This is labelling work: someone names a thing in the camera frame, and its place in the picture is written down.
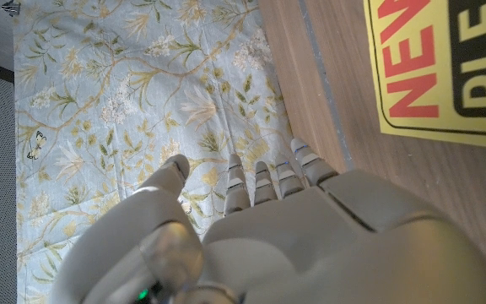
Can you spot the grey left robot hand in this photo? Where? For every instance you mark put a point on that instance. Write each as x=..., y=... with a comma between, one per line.
x=310, y=236

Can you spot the yellow new driver bumper sticker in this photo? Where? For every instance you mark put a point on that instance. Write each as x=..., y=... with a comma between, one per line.
x=437, y=63

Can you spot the long grey tape strip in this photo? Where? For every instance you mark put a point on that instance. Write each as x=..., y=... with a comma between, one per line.
x=325, y=84

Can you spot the floral backdrop cloth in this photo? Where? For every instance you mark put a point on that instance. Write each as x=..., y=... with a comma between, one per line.
x=142, y=105

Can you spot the black binder clip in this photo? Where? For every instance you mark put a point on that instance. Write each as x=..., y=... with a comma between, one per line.
x=11, y=7

